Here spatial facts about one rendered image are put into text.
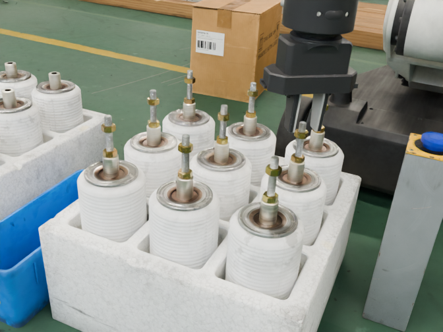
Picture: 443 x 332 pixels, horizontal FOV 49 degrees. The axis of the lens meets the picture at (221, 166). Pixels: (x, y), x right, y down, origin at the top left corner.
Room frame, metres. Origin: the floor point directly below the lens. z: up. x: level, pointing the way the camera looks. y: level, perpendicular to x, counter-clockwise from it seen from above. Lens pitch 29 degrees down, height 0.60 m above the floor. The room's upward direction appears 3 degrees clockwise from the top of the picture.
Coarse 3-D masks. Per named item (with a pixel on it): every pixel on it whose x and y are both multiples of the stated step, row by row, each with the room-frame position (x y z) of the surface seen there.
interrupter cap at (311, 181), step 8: (288, 168) 0.63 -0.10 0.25; (304, 168) 0.64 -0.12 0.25; (280, 176) 0.61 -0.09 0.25; (304, 176) 0.62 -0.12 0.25; (312, 176) 0.61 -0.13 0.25; (280, 184) 0.58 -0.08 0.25; (288, 184) 0.59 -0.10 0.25; (296, 184) 0.59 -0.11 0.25; (304, 184) 0.59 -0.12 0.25; (312, 184) 0.59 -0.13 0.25
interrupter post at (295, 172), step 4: (292, 164) 0.60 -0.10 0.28; (296, 164) 0.60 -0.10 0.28; (300, 164) 0.60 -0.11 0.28; (304, 164) 0.60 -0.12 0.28; (292, 168) 0.60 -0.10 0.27; (296, 168) 0.60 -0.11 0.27; (300, 168) 0.60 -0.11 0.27; (288, 172) 0.61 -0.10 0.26; (292, 172) 0.60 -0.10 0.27; (296, 172) 0.60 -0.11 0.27; (300, 172) 0.60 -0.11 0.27; (288, 176) 0.61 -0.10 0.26; (292, 176) 0.60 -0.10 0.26; (296, 176) 0.60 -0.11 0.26; (300, 176) 0.60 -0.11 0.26; (292, 180) 0.60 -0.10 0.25; (296, 180) 0.60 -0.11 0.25; (300, 180) 0.60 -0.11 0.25
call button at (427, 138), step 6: (426, 132) 0.62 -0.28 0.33; (432, 132) 0.63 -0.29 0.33; (438, 132) 0.63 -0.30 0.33; (426, 138) 0.61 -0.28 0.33; (432, 138) 0.60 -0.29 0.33; (438, 138) 0.61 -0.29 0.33; (426, 144) 0.60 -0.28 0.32; (432, 144) 0.60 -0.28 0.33; (438, 144) 0.59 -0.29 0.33; (432, 150) 0.60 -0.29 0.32; (438, 150) 0.60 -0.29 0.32
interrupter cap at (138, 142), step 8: (136, 136) 0.71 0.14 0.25; (144, 136) 0.72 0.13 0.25; (168, 136) 0.72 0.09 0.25; (136, 144) 0.68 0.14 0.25; (144, 144) 0.69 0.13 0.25; (160, 144) 0.69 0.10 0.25; (168, 144) 0.69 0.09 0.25; (176, 144) 0.69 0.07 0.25; (144, 152) 0.66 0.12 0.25; (152, 152) 0.66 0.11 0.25; (160, 152) 0.66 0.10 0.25
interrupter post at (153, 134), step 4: (148, 128) 0.69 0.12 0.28; (152, 128) 0.69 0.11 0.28; (156, 128) 0.69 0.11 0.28; (160, 128) 0.70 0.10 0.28; (148, 132) 0.69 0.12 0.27; (152, 132) 0.69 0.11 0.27; (156, 132) 0.69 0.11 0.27; (160, 132) 0.70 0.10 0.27; (148, 136) 0.69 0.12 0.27; (152, 136) 0.69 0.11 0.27; (156, 136) 0.69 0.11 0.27; (160, 136) 0.70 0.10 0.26; (148, 140) 0.69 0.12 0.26; (152, 140) 0.69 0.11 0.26; (156, 140) 0.69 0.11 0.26; (160, 140) 0.70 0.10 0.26; (148, 144) 0.69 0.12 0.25; (152, 144) 0.69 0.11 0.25; (156, 144) 0.69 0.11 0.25
